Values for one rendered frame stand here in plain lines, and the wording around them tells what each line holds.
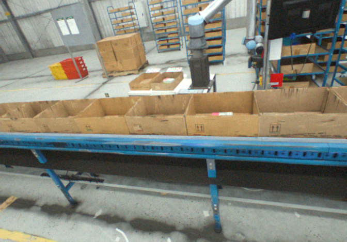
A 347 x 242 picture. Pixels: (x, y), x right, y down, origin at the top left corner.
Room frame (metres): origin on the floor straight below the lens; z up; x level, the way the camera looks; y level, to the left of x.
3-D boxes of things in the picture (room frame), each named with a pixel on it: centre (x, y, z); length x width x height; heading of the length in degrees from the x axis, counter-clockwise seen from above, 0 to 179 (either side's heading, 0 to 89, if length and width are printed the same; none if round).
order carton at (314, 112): (0.85, -0.66, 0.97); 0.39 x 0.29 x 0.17; 70
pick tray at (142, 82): (2.39, 0.28, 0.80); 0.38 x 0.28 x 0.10; 153
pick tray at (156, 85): (2.24, -0.01, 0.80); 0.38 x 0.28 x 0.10; 152
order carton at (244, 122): (0.99, -0.29, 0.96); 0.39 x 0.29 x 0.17; 70
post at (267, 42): (1.55, -0.87, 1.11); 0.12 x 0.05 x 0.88; 70
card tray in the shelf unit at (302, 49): (2.03, -1.44, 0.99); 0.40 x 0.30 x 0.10; 156
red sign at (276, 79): (1.55, -0.94, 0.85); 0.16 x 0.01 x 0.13; 70
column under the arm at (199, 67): (2.02, -0.38, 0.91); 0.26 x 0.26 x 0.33; 64
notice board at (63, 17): (5.82, 2.20, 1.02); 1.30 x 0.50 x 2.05; 58
